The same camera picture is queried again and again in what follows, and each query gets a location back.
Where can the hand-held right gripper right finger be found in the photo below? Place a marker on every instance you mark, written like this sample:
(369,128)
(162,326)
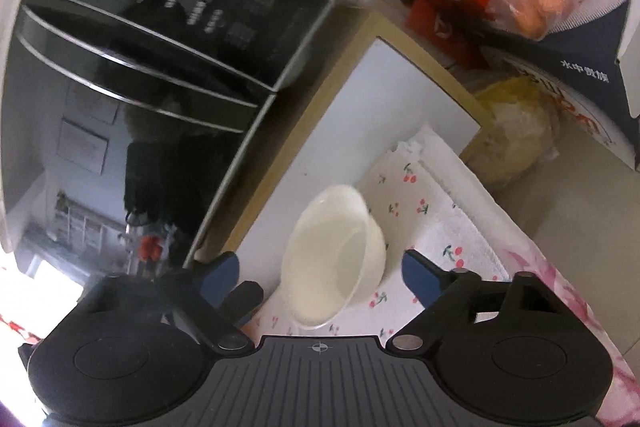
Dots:
(420,277)

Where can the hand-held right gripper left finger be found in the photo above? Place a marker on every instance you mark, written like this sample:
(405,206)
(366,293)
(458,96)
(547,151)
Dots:
(220,274)

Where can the small cream bowl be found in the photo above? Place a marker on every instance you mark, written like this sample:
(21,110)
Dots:
(325,257)

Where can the cherry print tablecloth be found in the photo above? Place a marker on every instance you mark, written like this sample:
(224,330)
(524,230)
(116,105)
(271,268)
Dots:
(440,227)

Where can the white wooden-edged board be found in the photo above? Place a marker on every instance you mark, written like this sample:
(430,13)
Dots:
(360,117)

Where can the pink floral cloth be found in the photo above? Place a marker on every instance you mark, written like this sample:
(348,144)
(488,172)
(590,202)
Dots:
(590,307)

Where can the yellow plastic wrapped bundle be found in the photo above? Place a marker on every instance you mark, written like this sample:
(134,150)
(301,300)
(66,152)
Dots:
(515,132)

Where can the black microwave oven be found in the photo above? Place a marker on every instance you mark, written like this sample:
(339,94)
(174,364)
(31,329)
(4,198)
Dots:
(125,82)

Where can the red paper packet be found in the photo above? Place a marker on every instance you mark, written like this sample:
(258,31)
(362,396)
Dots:
(440,32)

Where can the navy and white carton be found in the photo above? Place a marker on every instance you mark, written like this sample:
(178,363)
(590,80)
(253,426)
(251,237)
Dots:
(575,72)

